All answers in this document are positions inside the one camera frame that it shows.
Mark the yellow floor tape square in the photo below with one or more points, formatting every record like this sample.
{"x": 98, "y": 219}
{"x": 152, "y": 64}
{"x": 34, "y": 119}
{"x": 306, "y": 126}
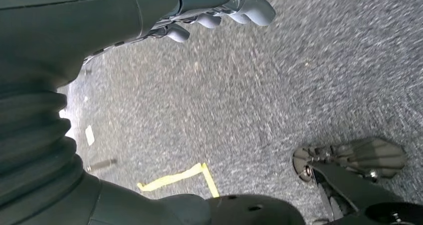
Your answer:
{"x": 171, "y": 180}

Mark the black rounded robot shell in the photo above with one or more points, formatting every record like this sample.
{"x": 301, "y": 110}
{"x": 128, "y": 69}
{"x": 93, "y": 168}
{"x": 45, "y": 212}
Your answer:
{"x": 257, "y": 213}

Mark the small white floor patch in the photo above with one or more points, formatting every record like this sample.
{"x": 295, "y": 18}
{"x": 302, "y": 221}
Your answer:
{"x": 90, "y": 136}

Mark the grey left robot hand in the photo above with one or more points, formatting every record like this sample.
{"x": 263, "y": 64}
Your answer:
{"x": 66, "y": 25}

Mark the grey robot foot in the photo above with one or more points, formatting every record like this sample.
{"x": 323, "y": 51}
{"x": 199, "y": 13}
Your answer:
{"x": 370, "y": 154}

